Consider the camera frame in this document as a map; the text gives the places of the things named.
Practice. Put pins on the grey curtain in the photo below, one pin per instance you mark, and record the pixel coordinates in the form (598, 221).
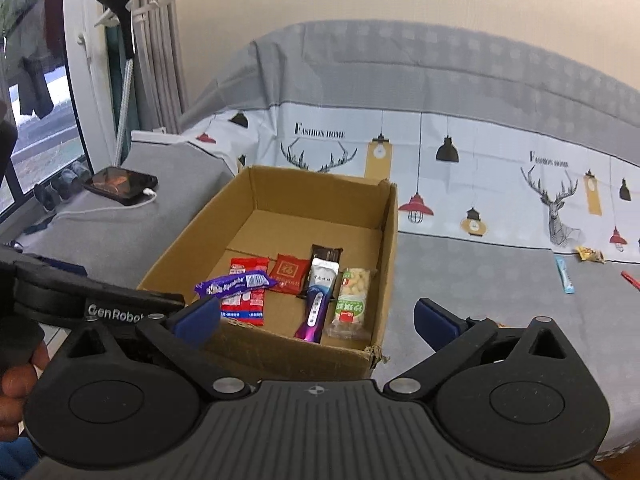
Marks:
(158, 91)

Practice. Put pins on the black white floor lamp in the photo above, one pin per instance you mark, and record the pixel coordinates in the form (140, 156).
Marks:
(121, 14)

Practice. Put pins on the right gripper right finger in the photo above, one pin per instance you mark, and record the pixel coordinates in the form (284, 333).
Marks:
(457, 344)

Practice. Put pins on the grey sofa cover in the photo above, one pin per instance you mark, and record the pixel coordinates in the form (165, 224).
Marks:
(371, 65)

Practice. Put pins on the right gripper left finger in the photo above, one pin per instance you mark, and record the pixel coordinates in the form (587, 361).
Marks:
(178, 339)

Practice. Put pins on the white deer print cloth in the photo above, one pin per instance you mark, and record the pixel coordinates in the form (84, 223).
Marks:
(455, 177)

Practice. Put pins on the green peanut snack bag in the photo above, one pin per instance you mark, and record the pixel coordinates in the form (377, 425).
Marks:
(349, 317)

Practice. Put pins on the person left hand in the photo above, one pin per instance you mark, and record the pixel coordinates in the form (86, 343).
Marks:
(16, 384)

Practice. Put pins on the red white wafer pack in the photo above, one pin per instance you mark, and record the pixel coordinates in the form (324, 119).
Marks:
(248, 307)

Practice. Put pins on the yellow snack packet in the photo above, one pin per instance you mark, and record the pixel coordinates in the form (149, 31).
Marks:
(586, 254)

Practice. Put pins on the black smartphone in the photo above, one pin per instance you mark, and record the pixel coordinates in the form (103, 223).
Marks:
(122, 185)

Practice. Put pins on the red square snack packet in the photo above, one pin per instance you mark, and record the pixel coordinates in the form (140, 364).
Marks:
(289, 273)

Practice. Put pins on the dark brown snack bar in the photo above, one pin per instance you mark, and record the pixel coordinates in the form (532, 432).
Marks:
(332, 254)

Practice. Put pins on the silver purple snack pouch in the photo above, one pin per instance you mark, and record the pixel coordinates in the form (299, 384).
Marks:
(318, 296)

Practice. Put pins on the thin red snack stick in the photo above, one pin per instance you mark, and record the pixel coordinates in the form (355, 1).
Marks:
(630, 279)

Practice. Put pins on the light blue snack bar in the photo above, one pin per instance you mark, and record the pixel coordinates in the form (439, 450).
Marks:
(567, 284)

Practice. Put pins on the cardboard box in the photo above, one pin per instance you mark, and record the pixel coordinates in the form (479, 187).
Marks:
(265, 212)

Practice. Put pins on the purple chocolate bar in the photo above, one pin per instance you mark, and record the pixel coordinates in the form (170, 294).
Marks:
(235, 284)

